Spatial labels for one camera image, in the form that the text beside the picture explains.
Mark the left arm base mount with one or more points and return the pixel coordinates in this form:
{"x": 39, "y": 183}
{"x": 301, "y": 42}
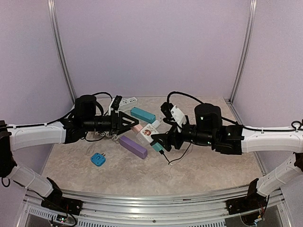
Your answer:
{"x": 56, "y": 201}

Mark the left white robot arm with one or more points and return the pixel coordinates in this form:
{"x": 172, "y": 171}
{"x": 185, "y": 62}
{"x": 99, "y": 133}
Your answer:
{"x": 86, "y": 116}

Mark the left aluminium corner post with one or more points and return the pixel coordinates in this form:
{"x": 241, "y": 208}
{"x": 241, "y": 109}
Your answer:
{"x": 60, "y": 51}

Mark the right aluminium corner post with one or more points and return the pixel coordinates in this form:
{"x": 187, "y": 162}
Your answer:
{"x": 245, "y": 50}

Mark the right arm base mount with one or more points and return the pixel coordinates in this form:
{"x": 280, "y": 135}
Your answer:
{"x": 249, "y": 202}

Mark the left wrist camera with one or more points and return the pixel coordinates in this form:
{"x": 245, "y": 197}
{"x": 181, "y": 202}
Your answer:
{"x": 114, "y": 105}

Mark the purple rectangular power block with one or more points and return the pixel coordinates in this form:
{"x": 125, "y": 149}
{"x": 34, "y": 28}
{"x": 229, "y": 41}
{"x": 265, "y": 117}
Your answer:
{"x": 133, "y": 147}

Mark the blue plug adapter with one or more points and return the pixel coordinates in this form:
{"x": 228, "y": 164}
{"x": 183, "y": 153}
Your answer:
{"x": 98, "y": 159}

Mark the aluminium corner post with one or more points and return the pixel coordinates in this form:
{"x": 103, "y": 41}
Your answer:
{"x": 245, "y": 50}
{"x": 60, "y": 51}

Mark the white cube socket with sticker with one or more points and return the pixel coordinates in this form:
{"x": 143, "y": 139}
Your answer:
{"x": 144, "y": 136}

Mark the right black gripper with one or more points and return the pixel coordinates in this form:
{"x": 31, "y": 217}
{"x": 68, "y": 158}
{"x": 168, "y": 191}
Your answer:
{"x": 166, "y": 137}

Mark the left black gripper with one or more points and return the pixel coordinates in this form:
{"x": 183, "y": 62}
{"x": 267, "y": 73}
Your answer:
{"x": 117, "y": 121}

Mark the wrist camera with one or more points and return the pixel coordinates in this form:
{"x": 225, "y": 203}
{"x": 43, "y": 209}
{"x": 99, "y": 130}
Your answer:
{"x": 114, "y": 105}
{"x": 173, "y": 115}

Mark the pink plug adapter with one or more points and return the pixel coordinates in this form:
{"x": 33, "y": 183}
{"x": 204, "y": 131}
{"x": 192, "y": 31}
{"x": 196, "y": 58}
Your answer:
{"x": 137, "y": 128}

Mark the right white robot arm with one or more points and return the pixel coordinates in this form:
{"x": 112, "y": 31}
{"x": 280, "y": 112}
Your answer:
{"x": 236, "y": 139}

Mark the teal rectangular power block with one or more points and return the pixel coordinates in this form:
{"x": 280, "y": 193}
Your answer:
{"x": 143, "y": 115}

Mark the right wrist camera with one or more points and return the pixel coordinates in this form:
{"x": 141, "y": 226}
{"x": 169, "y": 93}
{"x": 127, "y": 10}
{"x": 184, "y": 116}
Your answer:
{"x": 173, "y": 115}

